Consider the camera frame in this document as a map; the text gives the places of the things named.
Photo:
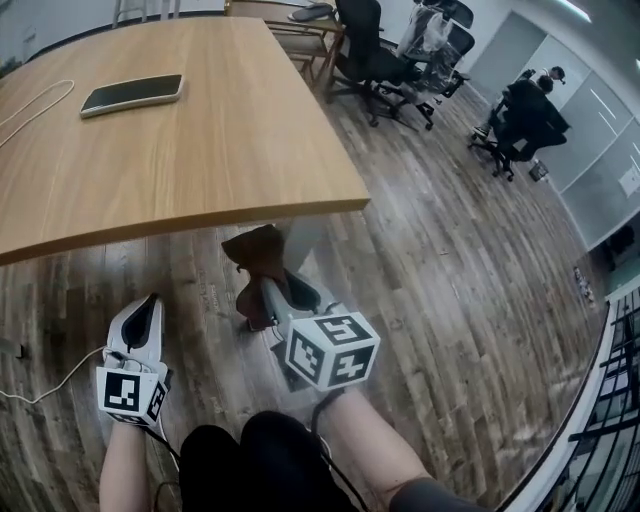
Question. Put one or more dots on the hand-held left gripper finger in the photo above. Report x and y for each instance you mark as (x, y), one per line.
(116, 332)
(159, 340)

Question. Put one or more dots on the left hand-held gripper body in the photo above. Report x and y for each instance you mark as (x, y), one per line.
(125, 395)

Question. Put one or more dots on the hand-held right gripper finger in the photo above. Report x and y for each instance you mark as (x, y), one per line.
(305, 295)
(280, 305)

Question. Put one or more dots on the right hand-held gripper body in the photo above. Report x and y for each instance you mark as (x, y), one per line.
(330, 350)

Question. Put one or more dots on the brown cloth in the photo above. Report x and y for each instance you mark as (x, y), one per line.
(260, 250)

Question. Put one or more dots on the person's right forearm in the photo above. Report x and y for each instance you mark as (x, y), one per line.
(370, 440)

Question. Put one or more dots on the person's left forearm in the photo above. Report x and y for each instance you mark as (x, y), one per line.
(122, 465)

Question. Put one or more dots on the wooden table with white legs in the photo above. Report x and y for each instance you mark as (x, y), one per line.
(200, 125)

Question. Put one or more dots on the person's black trousers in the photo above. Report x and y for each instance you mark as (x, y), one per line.
(260, 465)

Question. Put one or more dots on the person's grey shirt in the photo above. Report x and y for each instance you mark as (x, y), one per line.
(430, 500)

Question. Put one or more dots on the smartphone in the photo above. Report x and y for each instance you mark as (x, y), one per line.
(132, 95)

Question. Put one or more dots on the wooden shelf rack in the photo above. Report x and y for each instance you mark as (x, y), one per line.
(310, 45)

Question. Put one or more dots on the black office chair with headrest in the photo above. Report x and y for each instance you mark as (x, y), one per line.
(360, 45)

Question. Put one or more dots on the row of small floor items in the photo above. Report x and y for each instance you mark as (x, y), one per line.
(584, 284)

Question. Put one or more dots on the small black bin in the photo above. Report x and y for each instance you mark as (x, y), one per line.
(539, 171)

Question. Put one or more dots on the black metal rack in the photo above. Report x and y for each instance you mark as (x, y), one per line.
(600, 431)

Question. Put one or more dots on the grey slipper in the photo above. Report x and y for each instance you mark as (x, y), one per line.
(310, 12)

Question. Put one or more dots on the plastic-wrapped grey office chair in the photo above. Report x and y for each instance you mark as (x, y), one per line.
(425, 30)

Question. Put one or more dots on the paper sheet on glass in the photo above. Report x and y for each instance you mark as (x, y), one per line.
(630, 180)

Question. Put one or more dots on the ceiling light strip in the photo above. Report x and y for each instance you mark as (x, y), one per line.
(577, 9)

